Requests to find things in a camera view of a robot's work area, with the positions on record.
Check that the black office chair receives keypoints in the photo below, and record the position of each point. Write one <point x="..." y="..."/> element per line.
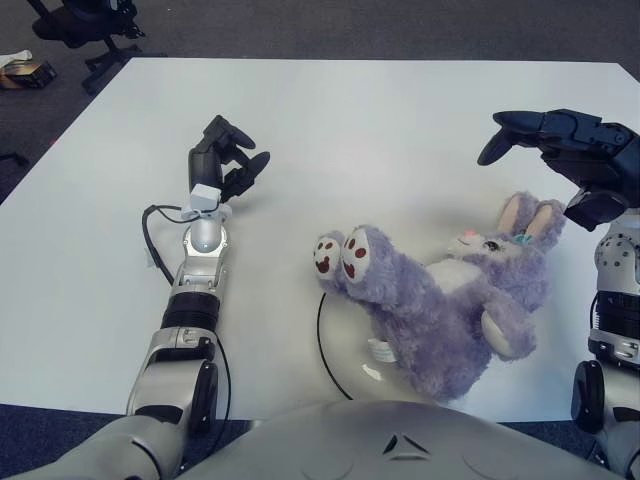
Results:
<point x="75" y="30"/>

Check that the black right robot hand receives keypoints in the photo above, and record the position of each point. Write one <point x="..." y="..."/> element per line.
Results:
<point x="595" y="160"/>

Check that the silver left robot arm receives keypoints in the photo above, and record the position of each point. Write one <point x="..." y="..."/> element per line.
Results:
<point x="185" y="320"/>

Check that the brown cardboard box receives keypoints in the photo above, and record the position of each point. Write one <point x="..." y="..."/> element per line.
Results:
<point x="27" y="75"/>

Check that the white crumpled paper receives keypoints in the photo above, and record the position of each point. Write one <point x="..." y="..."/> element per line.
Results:
<point x="15" y="57"/>

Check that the grey robot torso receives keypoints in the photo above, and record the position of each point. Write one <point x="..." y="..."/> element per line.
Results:
<point x="350" y="440"/>

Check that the white plate with black rim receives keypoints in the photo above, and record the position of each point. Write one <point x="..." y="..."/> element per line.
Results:
<point x="345" y="350"/>

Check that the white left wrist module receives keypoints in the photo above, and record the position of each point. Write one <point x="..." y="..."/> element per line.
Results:
<point x="205" y="197"/>

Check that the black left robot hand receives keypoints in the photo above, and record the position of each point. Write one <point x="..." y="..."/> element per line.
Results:
<point x="202" y="167"/>

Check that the purple plush rabbit doll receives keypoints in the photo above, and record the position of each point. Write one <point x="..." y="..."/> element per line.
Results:
<point x="425" y="310"/>

